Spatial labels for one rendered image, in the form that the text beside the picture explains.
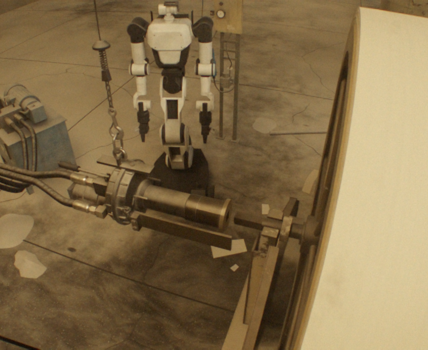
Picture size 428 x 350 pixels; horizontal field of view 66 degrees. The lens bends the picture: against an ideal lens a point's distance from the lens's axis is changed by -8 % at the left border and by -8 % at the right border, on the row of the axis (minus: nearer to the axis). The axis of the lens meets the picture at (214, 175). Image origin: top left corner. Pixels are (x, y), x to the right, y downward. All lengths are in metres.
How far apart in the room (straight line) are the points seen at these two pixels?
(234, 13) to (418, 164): 2.55
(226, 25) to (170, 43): 0.91
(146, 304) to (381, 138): 1.91
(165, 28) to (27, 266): 1.83
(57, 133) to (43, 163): 0.29
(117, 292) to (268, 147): 1.98
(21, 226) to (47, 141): 0.73
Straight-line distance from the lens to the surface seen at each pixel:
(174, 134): 2.50
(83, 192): 1.75
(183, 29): 2.28
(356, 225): 0.62
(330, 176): 1.30
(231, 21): 3.09
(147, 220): 1.56
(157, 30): 2.30
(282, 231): 1.41
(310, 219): 1.41
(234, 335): 1.99
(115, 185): 1.50
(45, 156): 3.22
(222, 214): 1.41
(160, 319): 2.26
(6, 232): 3.03
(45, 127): 3.11
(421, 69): 0.81
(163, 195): 1.51
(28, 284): 2.66
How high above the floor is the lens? 1.97
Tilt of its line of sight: 39 degrees down
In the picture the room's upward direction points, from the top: straight up
